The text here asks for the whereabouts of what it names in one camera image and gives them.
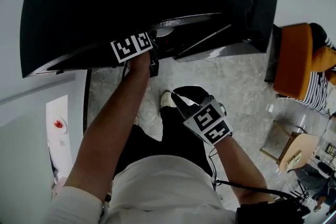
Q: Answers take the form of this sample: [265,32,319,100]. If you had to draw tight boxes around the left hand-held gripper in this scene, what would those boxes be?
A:
[110,31,161,77]

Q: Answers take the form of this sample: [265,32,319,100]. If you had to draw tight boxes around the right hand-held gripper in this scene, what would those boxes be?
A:
[170,86,233,145]

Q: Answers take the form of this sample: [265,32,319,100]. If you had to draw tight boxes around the person's left forearm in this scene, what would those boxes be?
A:
[64,52,154,202]

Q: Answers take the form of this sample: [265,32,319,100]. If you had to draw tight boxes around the person's right forearm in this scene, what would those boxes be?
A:
[213,135,269,205]

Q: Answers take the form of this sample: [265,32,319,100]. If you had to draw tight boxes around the person's right white shoe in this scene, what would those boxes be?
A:
[160,90,175,109]

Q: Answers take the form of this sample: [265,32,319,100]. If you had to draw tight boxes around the person's black trousers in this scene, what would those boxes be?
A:
[114,104,214,182]

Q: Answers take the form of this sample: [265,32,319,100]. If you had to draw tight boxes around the person's white shirt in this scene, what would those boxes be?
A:
[48,154,237,224]

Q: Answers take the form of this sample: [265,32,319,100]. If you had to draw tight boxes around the white counter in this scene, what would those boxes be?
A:
[46,95,74,184]

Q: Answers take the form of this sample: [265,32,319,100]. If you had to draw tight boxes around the white plate with red fruit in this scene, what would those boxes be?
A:
[52,117,68,135]

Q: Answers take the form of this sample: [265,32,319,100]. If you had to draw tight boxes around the orange armchair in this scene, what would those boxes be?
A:
[272,23,316,101]

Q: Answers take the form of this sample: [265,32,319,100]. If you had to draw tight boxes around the round wooden table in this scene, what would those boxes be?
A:
[279,132,320,173]

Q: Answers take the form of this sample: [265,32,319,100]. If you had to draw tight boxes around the small card stand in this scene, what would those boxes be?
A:
[287,150,303,169]

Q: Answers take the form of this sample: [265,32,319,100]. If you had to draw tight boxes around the black equipment pack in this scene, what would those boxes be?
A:
[235,197,312,224]

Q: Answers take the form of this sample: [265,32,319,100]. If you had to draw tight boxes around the black cable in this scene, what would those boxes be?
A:
[208,146,292,200]

